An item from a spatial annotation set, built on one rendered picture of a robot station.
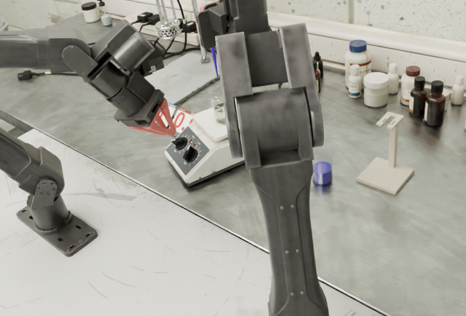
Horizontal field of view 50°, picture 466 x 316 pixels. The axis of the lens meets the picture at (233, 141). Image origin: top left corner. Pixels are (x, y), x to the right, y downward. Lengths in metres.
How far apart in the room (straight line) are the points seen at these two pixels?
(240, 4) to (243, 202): 0.40
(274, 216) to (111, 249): 0.50
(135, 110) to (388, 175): 0.49
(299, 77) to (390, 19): 0.87
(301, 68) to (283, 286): 0.23
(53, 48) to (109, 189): 0.37
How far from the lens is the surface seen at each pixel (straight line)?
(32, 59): 0.86
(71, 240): 1.00
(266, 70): 0.53
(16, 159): 0.94
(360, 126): 1.16
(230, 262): 0.87
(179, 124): 1.22
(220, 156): 1.03
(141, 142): 1.22
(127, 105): 0.92
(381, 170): 1.02
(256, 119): 0.47
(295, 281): 0.55
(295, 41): 0.50
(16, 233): 1.09
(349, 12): 1.39
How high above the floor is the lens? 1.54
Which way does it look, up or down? 34 degrees down
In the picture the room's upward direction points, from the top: 10 degrees counter-clockwise
